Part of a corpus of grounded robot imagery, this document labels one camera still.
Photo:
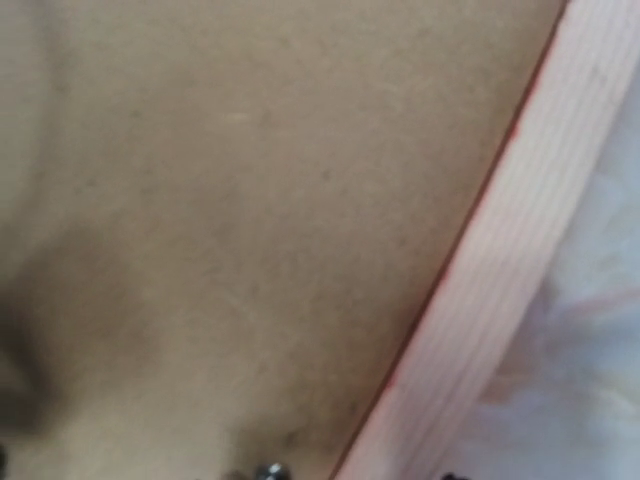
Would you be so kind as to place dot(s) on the brown frame backing board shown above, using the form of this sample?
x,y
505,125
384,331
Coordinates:
x,y
220,220

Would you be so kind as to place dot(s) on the red wooden picture frame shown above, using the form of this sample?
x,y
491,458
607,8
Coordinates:
x,y
517,221

